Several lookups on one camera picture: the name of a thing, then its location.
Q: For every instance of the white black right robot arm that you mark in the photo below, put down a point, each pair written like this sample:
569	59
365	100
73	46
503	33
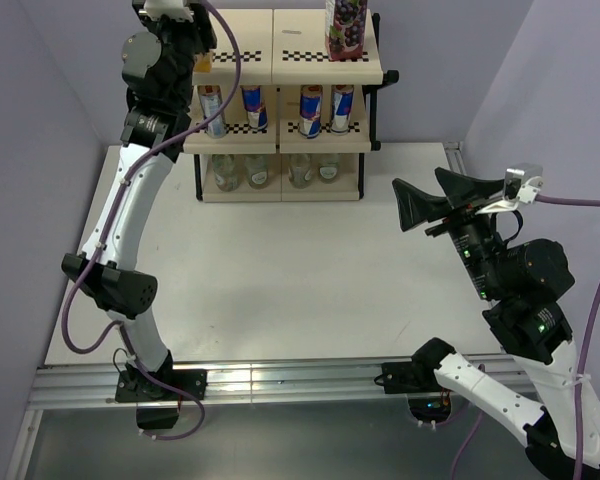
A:
523	282

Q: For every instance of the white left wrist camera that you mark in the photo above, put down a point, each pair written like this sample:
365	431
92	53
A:
177	10

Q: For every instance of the blue silver energy drink can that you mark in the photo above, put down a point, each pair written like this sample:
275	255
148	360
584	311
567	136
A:
310	111
342	97

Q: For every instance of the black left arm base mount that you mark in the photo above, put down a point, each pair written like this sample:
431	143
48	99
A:
157	408

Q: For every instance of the aluminium mounting rail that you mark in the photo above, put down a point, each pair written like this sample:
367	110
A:
93	386

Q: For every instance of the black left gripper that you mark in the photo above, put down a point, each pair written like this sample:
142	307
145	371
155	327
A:
200	29

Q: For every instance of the clear glass bottle green cap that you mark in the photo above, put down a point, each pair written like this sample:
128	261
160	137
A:
257	172
225	172
328	167
300	170

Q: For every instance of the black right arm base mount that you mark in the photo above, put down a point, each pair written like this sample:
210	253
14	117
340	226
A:
428	402

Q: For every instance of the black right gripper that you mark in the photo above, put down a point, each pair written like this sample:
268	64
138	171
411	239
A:
412	203

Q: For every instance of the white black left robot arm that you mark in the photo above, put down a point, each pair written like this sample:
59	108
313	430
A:
158	67

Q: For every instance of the blue Fontana juice carton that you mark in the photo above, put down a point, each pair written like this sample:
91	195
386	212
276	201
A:
203	62

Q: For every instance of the beige three-tier shelf rack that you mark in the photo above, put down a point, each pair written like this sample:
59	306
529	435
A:
283	50

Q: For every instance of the blue purple berry juice carton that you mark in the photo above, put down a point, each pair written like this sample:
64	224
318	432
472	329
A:
345	25

